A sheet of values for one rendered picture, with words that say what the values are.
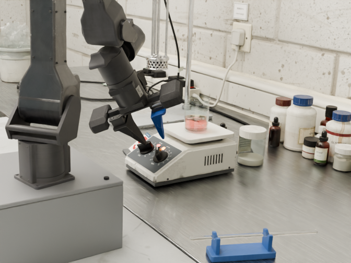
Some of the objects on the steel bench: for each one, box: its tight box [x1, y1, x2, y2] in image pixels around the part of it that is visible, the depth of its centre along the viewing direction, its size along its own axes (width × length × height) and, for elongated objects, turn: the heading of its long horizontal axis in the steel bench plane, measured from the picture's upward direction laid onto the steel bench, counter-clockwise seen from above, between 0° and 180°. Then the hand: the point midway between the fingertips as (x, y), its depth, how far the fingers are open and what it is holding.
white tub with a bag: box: [0, 21, 31, 83], centre depth 195 cm, size 14×14×21 cm
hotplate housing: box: [125, 132, 237, 187], centre depth 112 cm, size 22×13×8 cm, turn 114°
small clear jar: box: [332, 144, 351, 172], centre depth 117 cm, size 5×5×5 cm
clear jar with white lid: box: [237, 125, 266, 167], centre depth 118 cm, size 6×6×8 cm
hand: (147, 127), depth 103 cm, fingers open, 4 cm apart
